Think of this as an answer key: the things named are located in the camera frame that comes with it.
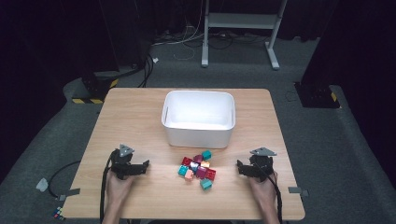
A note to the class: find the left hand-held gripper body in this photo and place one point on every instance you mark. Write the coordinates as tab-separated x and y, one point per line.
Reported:
121	165

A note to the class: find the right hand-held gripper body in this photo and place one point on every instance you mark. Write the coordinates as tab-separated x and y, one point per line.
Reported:
264	166

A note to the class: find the orange toy block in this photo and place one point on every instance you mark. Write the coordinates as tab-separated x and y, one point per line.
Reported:
205	164

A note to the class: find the teal toy block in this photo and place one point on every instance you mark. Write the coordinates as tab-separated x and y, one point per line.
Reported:
206	154

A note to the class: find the pile of coloured toy blocks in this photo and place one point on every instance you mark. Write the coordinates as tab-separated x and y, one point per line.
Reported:
199	172

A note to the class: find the white plastic bin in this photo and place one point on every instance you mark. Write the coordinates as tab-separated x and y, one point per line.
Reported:
199	109

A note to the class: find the person's right hand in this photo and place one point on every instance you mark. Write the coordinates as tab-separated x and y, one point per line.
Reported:
263	191

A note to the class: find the person's left hand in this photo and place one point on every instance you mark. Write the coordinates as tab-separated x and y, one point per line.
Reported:
116	188

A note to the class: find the grey tape strip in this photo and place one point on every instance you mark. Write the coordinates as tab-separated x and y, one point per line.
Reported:
70	193
298	190

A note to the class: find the small colourful puzzle cube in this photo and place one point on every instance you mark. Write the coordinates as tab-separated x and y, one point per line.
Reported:
58	213

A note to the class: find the black yellow-striped stand base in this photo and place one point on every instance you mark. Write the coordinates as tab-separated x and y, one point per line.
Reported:
314	96
96	87

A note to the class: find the white tape lump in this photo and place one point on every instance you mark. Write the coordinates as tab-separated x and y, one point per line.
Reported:
42	184

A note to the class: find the black curtain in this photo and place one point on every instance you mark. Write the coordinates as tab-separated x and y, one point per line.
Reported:
46	46
358	46

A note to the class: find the white metal stand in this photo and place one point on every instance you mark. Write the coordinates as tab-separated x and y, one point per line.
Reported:
243	20

